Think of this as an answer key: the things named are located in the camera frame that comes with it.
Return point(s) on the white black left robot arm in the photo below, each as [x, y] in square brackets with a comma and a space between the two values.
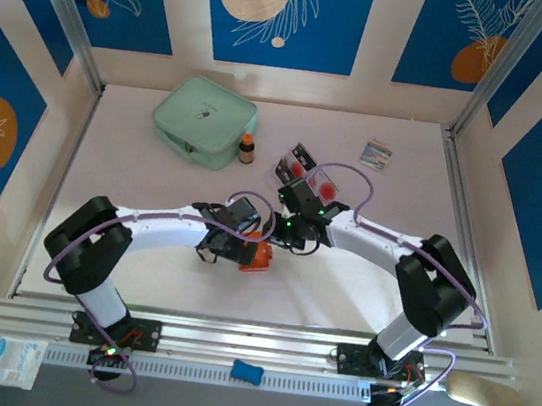
[166, 229]

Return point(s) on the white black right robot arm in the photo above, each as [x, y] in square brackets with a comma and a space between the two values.
[371, 242]

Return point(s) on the red and white credit card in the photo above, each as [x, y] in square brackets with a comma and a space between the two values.
[331, 186]
[303, 154]
[290, 168]

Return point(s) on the brown bottle orange cap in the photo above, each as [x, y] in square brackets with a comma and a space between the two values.
[246, 151]

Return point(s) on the colourful small packet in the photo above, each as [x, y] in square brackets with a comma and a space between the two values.
[376, 155]

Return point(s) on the blue bone-shaped sponge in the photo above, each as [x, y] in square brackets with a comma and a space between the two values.
[247, 371]

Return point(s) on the mint green zip pouch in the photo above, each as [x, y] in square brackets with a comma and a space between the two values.
[202, 117]

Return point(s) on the white gauze packet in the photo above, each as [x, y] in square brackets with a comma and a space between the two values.
[13, 364]

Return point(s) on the gold metallic oval object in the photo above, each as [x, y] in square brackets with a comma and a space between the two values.
[486, 395]

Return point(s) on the aluminium extrusion rail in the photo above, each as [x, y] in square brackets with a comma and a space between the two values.
[251, 344]

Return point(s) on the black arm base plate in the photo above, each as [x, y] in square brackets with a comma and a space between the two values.
[147, 336]
[351, 359]

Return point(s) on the aluminium side rail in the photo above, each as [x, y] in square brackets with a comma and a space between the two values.
[468, 241]
[60, 183]

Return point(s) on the aluminium frame post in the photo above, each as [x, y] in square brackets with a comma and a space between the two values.
[505, 64]
[66, 2]

